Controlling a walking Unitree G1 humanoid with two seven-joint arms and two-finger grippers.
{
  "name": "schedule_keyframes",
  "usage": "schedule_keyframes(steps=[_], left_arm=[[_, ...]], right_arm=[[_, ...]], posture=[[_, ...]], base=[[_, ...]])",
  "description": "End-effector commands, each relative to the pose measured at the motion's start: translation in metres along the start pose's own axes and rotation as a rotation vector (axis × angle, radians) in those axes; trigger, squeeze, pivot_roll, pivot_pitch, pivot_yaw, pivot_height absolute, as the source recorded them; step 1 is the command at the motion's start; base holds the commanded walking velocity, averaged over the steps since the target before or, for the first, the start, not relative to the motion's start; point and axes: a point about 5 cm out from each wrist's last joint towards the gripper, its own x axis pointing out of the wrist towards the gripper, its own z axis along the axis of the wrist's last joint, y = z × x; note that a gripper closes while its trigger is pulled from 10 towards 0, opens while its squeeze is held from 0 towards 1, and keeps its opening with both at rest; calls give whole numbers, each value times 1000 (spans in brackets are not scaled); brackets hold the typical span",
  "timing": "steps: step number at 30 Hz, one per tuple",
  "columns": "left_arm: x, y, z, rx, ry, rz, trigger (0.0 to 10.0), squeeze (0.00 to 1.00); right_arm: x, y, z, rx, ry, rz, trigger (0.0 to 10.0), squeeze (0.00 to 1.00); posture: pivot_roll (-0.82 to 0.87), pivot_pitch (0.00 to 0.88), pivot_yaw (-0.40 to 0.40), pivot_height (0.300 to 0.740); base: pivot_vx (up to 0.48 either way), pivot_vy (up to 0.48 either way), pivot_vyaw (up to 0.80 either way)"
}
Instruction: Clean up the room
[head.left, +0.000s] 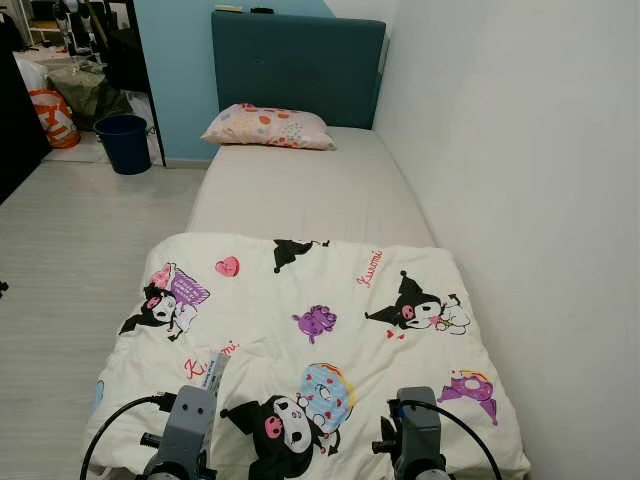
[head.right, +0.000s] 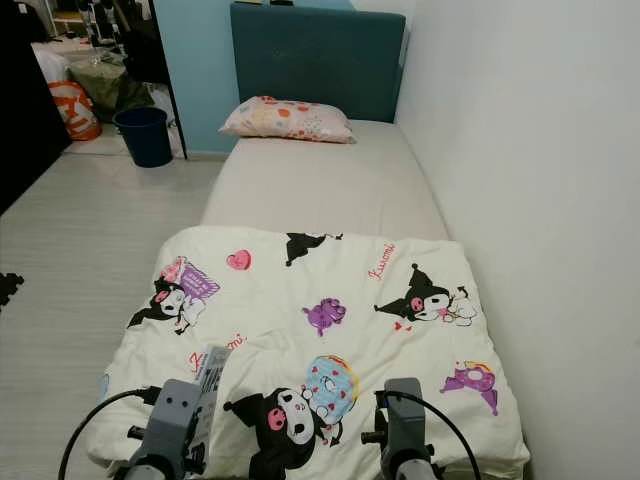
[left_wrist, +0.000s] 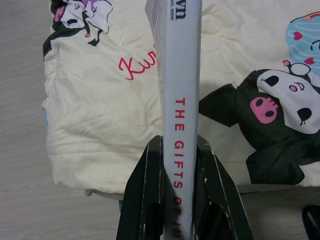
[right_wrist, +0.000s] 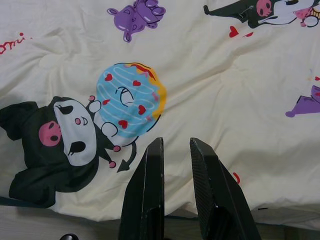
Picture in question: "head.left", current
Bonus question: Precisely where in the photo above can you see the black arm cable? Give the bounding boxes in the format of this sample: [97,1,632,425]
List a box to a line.
[80,394,177,480]
[400,400,504,480]

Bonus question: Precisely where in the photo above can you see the white black humanoid robot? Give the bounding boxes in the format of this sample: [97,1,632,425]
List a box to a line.
[55,0,101,59]

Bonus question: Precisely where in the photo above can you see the orange white shopping bag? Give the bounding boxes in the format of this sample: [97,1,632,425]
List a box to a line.
[28,88,81,149]

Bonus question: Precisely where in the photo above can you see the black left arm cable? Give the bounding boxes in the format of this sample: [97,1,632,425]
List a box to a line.
[80,394,177,480]

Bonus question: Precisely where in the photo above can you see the pink patterned pillow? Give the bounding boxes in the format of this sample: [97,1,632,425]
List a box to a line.
[201,103,338,151]

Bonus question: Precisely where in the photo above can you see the bed with cream sheet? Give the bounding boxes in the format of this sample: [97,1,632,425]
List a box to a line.
[83,125,531,480]

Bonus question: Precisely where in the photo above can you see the white book blue letters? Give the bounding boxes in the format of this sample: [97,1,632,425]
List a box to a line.
[200,352,233,396]

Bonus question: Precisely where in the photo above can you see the translucent white plastic bag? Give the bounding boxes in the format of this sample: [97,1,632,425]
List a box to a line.
[14,52,49,93]

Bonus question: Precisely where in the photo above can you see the teal upholstered headboard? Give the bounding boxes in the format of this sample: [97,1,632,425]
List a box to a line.
[211,10,388,131]

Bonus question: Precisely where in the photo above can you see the blue round waste bin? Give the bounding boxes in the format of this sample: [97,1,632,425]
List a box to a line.
[94,113,151,176]

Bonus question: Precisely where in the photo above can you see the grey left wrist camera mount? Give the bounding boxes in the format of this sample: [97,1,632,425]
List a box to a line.
[160,386,218,471]

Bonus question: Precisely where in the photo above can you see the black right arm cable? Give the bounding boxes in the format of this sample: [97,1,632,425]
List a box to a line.
[400,400,504,480]

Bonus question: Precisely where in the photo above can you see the black cabinet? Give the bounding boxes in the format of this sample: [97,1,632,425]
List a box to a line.
[0,45,51,204]

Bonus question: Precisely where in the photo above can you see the black door frame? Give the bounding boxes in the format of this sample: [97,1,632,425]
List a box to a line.
[125,0,166,166]

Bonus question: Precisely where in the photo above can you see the grey beige woven sack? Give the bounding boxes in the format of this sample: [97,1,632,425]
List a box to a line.
[52,68,133,129]

